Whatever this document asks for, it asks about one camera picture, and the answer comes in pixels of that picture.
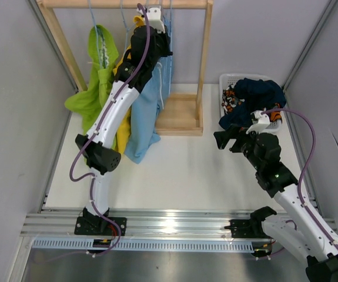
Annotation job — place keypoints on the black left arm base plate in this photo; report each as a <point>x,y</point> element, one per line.
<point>97,226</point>

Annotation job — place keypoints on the light blue shorts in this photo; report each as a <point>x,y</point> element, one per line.
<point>145,111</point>

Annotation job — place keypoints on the blue hanger of camouflage shorts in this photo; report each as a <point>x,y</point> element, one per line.
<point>171,44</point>

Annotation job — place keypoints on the lime green shorts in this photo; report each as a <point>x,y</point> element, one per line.
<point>89,103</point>

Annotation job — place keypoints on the yellow shorts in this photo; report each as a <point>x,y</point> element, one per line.
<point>124,130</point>

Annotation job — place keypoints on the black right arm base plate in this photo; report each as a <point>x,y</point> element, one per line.
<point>243,229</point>

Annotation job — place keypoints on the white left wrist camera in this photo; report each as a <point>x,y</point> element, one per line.
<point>154,17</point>

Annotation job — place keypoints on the blue hanger of navy shorts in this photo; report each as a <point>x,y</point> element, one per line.
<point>163,8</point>

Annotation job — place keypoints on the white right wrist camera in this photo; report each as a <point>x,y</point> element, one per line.
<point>260,121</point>

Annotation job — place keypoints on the blue hanger of yellow shorts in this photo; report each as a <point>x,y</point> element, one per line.
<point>126,26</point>

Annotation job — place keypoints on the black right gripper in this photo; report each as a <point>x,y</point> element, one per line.
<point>233,132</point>

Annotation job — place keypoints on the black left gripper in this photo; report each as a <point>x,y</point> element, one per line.
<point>166,40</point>

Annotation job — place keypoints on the wooden clothes rack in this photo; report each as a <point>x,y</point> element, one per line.
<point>183,114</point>

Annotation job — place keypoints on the slotted cable duct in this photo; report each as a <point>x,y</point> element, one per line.
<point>223,246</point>

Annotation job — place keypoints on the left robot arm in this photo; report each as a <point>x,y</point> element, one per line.
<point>147,45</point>

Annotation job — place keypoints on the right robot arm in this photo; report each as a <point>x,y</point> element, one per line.
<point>311,240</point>

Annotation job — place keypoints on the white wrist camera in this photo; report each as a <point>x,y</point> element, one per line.
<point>260,121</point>
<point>154,17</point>

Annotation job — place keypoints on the white plastic basket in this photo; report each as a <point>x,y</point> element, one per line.
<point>227,79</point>

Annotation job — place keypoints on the navy blue shorts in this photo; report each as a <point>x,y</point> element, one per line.
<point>254,100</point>

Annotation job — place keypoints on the orange camouflage patterned shorts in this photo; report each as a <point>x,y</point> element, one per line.
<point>231,101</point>

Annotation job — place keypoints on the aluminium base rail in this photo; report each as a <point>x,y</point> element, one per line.
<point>141,223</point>

